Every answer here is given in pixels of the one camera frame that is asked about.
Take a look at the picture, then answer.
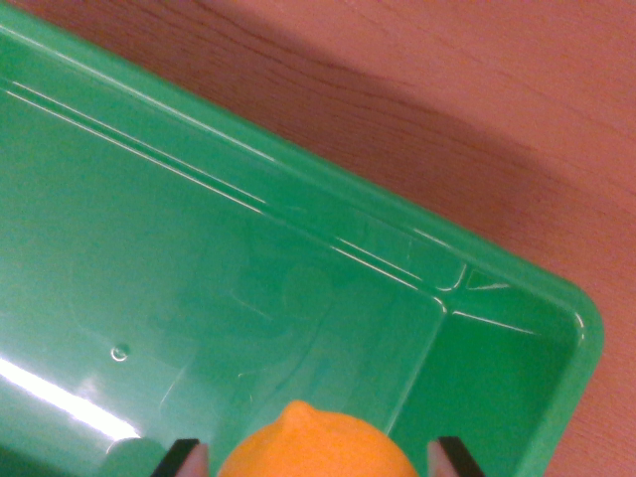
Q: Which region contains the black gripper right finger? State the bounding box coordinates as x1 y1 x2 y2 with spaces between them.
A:
427 435 487 477

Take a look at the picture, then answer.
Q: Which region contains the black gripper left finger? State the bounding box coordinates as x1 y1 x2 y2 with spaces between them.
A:
150 437 210 477

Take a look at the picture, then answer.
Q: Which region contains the yellow lemon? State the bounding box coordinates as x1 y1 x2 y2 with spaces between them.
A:
218 399 419 477

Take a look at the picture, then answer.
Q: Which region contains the green plastic bin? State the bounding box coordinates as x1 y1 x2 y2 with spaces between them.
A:
0 3 606 477

